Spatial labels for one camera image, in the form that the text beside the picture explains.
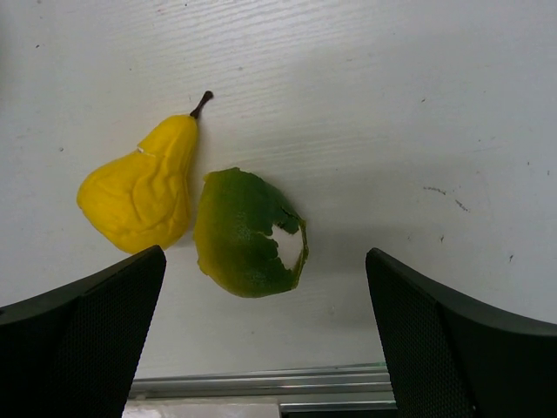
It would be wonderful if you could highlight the front aluminium frame rail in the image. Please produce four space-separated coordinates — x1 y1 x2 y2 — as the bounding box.
126 363 397 417

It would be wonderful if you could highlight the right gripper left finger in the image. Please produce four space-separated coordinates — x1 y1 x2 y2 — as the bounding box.
1 246 166 417

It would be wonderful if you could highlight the yellow fake pear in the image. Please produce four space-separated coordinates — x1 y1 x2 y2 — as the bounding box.
77 91 213 254

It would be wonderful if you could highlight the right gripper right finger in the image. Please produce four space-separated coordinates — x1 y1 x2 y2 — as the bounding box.
366 248 556 417

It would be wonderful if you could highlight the green yellow fake fruit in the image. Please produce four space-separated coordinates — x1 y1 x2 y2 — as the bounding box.
193 167 309 299

